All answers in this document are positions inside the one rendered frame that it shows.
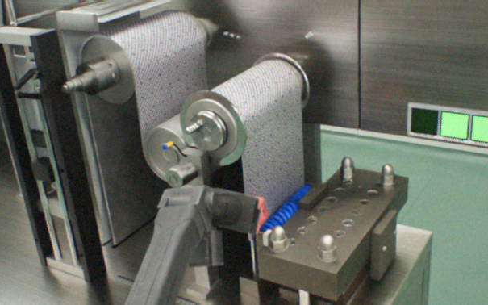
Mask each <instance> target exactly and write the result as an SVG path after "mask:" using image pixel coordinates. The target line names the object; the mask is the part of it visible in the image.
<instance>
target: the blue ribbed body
mask: <svg viewBox="0 0 488 305"><path fill-rule="evenodd" d="M312 188H313V187H312V186H308V185H305V186H303V187H302V189H300V190H299V191H298V192H297V193H296V194H295V195H294V196H293V197H292V198H291V199H290V200H288V202H287V203H285V205H284V206H282V208H281V209H279V210H278V211H277V212H276V213H275V214H274V215H273V216H272V217H271V218H270V219H269V220H268V221H267V222H266V223H265V224H263V226H262V227H261V228H260V229H259V232H266V231H267V230H268V229H269V230H272V228H274V227H275V226H279V227H282V225H283V224H284V223H285V222H286V221H287V220H288V219H290V218H291V217H292V216H293V215H294V214H295V213H296V212H297V211H298V210H299V200H300V199H301V198H302V197H303V196H305V195H306V194H307V193H308V192H309V191H310V190H311V189H312Z"/></svg>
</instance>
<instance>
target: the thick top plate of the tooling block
mask: <svg viewBox="0 0 488 305"><path fill-rule="evenodd" d="M379 173H380V172H378V171H372V170H368V169H360V168H355V176H353V177H351V178H343V177H341V176H340V168H338V170H337V171H336V172H335V173H334V174H333V175H332V176H331V177H330V178H329V179H328V180H327V181H326V182H325V183H326V184H328V192H327V193H326V194H325V195H324V196H323V197H322V198H321V199H320V200H319V202H318V203H317V204H316V205H315V206H314V207H313V208H312V209H311V210H310V211H304V210H300V209H299V210H298V211H297V212H296V213H295V214H294V215H293V216H292V217H291V218H290V219H288V220H287V221H286V222H285V223H284V224H283V225H282V229H283V230H284V233H285V237H286V239H287V244H288V249H287V250H286V251H284V252H281V253H275V252H272V251H270V250H269V246H265V245H263V246H262V247H261V248H260V249H259V250H258V251H257V259H258V269H259V278H263V279H266V280H270V281H272V282H277V283H280V284H282V285H285V286H291V287H293V288H297V289H299V290H304V291H307V292H310V294H313V295H318V296H320V297H323V298H326V299H330V300H334V301H337V300H338V298H339V297H340V296H341V295H342V292H343V291H344V289H345V288H346V286H347V285H348V284H349V282H350V281H351V280H352V278H353V276H354V275H355V273H356V272H357V271H358V270H359V268H360V267H361V265H362V264H363V262H364V261H365V259H366V258H367V256H368V255H369V254H370V233H371V231H372V230H373V228H374V227H375V226H376V224H377V223H378V221H379V220H380V218H381V217H382V216H383V215H384V214H385V213H386V212H387V211H388V209H390V210H394V211H397V212H398V213H399V212H400V211H401V210H402V208H403V207H404V205H405V204H406V202H407V200H408V180H409V177H405V176H401V175H396V174H395V179H396V183H395V184H393V185H390V186H387V185H382V184H380V183H379V181H378V180H379ZM324 235H329V236H331V237H332V238H333V240H334V242H335V246H336V254H337V259H336V260H335V261H333V262H322V261H320V260H319V259H318V258H317V255H318V247H319V242H320V239H321V238H322V236H324Z"/></svg>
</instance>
